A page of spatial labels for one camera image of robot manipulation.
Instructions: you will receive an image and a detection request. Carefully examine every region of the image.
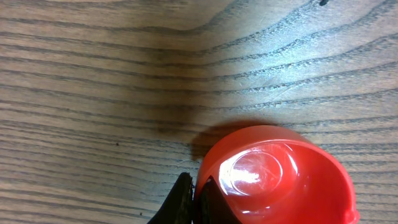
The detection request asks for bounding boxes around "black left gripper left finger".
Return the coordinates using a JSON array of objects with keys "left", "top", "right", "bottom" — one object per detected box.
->
[{"left": 148, "top": 172, "right": 193, "bottom": 224}]

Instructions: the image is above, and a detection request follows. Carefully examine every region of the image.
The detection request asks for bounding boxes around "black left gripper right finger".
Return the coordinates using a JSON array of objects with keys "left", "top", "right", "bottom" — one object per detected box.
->
[{"left": 194, "top": 176, "right": 241, "bottom": 224}]

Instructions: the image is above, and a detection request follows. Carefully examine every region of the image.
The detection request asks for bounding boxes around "red measuring scoop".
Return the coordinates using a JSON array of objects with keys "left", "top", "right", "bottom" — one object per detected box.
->
[{"left": 194, "top": 125, "right": 360, "bottom": 224}]

